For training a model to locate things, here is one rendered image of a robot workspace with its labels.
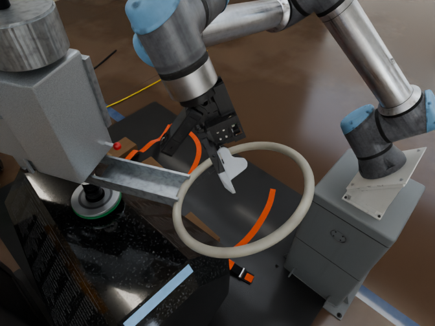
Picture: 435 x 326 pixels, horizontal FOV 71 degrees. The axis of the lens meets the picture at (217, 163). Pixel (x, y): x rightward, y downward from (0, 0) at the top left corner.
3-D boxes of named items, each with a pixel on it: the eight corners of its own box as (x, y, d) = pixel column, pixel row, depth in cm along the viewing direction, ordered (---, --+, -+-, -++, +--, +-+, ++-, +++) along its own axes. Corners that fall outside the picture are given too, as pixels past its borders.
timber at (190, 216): (220, 246, 216) (220, 237, 207) (208, 257, 210) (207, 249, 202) (191, 220, 230) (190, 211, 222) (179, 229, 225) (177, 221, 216)
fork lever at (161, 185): (19, 173, 125) (13, 164, 121) (50, 141, 137) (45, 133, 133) (175, 215, 109) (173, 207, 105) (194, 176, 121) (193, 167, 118)
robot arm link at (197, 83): (160, 87, 48) (159, 66, 56) (174, 112, 51) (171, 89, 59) (212, 63, 48) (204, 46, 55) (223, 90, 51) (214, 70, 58)
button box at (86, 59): (90, 123, 119) (63, 55, 98) (94, 119, 121) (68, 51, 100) (108, 128, 117) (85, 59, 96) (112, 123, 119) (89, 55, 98)
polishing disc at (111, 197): (109, 172, 150) (109, 170, 149) (127, 201, 138) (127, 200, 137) (65, 192, 142) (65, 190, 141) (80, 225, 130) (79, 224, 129)
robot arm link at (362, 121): (359, 143, 143) (342, 112, 139) (399, 132, 130) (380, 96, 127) (351, 161, 133) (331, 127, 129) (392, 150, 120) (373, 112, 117)
